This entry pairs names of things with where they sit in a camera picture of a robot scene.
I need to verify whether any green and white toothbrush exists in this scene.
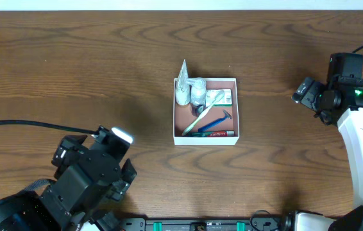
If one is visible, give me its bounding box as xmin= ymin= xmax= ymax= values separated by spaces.
xmin=182 ymin=90 xmax=225 ymax=136

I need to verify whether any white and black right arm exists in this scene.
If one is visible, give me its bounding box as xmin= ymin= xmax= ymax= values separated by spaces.
xmin=280 ymin=53 xmax=363 ymax=230

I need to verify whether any white and green small box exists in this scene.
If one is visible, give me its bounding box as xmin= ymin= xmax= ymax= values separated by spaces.
xmin=205 ymin=89 xmax=232 ymax=107

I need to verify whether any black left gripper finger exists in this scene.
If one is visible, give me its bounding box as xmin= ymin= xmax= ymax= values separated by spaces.
xmin=67 ymin=135 xmax=87 ymax=144
xmin=121 ymin=158 xmax=137 ymax=184

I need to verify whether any clear pump bottle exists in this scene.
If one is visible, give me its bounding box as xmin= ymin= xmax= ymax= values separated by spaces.
xmin=187 ymin=78 xmax=207 ymax=117

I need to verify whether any blue disposable razor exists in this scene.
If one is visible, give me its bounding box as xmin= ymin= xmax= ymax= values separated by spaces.
xmin=198 ymin=110 xmax=232 ymax=132

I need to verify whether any red and green toothpaste tube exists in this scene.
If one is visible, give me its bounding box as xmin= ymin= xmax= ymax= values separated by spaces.
xmin=187 ymin=130 xmax=235 ymax=137

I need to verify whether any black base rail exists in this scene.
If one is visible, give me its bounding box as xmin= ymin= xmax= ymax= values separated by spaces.
xmin=97 ymin=211 xmax=298 ymax=231

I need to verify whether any white upright tube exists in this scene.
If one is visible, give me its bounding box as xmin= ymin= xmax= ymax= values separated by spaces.
xmin=174 ymin=60 xmax=190 ymax=106

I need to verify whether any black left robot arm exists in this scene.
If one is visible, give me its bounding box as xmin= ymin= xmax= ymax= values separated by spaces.
xmin=0 ymin=126 xmax=137 ymax=230

